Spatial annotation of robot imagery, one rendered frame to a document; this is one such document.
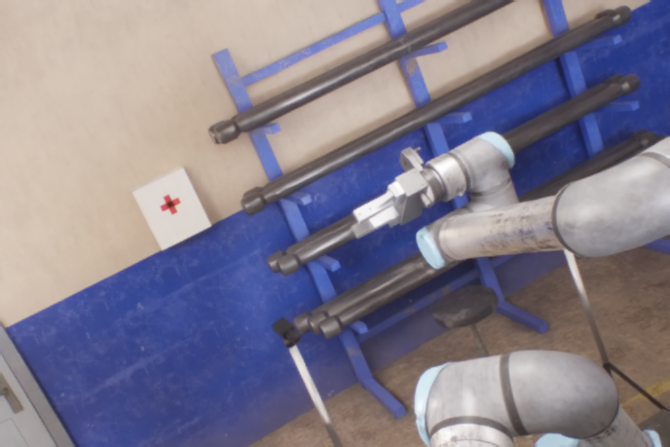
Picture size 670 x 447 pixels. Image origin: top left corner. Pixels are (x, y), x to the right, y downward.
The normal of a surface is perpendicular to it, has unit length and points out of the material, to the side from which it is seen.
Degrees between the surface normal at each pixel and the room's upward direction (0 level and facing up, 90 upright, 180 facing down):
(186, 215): 90
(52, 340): 90
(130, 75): 90
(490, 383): 36
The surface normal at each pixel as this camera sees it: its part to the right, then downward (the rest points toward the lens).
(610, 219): -0.47, 0.27
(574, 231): -0.76, 0.36
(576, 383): 0.30, -0.36
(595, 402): 0.47, 0.00
